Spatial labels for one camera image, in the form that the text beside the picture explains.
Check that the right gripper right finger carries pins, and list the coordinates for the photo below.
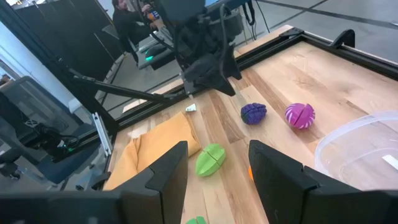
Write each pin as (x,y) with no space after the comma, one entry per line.
(280,186)

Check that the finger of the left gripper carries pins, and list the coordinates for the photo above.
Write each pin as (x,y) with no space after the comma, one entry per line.
(230,74)
(202,76)

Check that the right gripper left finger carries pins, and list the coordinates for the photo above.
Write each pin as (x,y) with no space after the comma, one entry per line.
(168,186)

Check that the orange toy fruit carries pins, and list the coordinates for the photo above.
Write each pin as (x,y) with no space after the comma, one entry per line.
(250,173)

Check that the dark green toy vegetable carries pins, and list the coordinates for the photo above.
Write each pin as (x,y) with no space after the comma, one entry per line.
(196,221)

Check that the purple toy grapes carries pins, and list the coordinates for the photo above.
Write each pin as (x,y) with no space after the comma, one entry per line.
(253,113)

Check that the light green toy vegetable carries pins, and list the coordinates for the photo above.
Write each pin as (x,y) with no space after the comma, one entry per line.
(210,160)

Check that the magenta striped toy onion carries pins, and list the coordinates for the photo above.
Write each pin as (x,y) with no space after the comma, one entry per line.
(300,115)

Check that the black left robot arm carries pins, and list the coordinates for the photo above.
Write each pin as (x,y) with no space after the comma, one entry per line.
(186,12)

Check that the clear plastic tupperware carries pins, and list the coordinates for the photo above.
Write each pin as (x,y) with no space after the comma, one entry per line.
(357,149)

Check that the small white tag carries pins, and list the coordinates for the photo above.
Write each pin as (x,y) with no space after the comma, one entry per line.
(191,108)

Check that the black computer mouse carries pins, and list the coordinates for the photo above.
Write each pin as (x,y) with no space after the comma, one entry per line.
(155,49)

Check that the yellow waffle cloth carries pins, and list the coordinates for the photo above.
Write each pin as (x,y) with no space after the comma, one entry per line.
(155,140)

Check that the grey desk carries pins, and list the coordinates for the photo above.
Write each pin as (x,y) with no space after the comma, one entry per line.
(146,63)

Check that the person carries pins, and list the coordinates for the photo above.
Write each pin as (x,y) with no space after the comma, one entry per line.
(124,21)

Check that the black room divider panel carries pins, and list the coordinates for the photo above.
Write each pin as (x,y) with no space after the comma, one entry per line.
(77,37)

